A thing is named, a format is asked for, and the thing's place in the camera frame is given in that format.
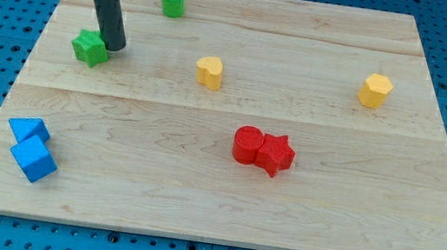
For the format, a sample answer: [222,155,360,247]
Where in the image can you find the yellow heart block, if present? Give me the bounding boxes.
[195,56,224,90]

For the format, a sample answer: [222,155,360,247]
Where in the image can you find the red cylinder block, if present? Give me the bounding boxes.
[232,125,265,165]

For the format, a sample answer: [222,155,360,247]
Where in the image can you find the wooden board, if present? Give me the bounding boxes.
[0,0,447,250]

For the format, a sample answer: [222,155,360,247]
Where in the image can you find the red star block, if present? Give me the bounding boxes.
[254,134,296,177]

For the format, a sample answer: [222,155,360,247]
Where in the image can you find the green cylinder block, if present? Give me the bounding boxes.
[161,0,185,18]

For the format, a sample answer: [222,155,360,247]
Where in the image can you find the green star block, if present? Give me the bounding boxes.
[72,29,109,68]

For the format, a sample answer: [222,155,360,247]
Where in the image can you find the yellow hexagon block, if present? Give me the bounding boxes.
[357,73,394,109]

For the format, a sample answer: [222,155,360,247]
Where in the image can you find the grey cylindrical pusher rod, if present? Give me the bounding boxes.
[93,0,127,52]

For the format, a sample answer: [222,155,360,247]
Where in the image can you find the blue cube block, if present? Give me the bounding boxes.
[10,135,57,183]

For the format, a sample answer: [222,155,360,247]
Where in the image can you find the blue triangle block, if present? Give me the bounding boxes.
[8,117,50,142]

